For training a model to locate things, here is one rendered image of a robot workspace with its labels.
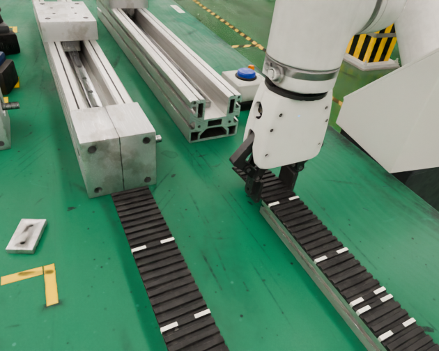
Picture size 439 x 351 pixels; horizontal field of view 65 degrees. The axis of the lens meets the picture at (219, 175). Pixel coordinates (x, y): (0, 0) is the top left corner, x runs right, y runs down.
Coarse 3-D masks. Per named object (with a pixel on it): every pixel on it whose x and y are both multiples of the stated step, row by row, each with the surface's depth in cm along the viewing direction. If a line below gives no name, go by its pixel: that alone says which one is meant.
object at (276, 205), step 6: (288, 198) 49; (294, 198) 49; (270, 204) 47; (276, 204) 48; (282, 204) 48; (288, 204) 48; (294, 204) 48; (300, 204) 48; (276, 210) 47; (282, 210) 47
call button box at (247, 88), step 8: (224, 72) 76; (232, 72) 76; (256, 72) 77; (232, 80) 73; (240, 80) 73; (248, 80) 73; (256, 80) 74; (264, 80) 74; (240, 88) 71; (248, 88) 72; (256, 88) 73; (248, 96) 73; (240, 104) 74; (248, 104) 75
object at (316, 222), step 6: (312, 216) 47; (288, 222) 45; (294, 222) 45; (300, 222) 45; (306, 222) 46; (312, 222) 46; (318, 222) 46; (288, 228) 45; (294, 228) 44; (300, 228) 44; (306, 228) 45; (294, 234) 44
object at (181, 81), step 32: (96, 0) 113; (128, 32) 85; (160, 32) 86; (160, 64) 69; (192, 64) 72; (160, 96) 73; (192, 96) 59; (224, 96) 63; (192, 128) 62; (224, 128) 65
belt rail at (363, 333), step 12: (264, 204) 49; (264, 216) 50; (276, 228) 48; (288, 240) 46; (300, 252) 45; (300, 264) 44; (312, 264) 42; (312, 276) 43; (324, 276) 40; (324, 288) 41; (336, 300) 39; (348, 312) 39; (348, 324) 38; (360, 324) 37; (360, 336) 37; (372, 336) 35; (372, 348) 36; (384, 348) 34
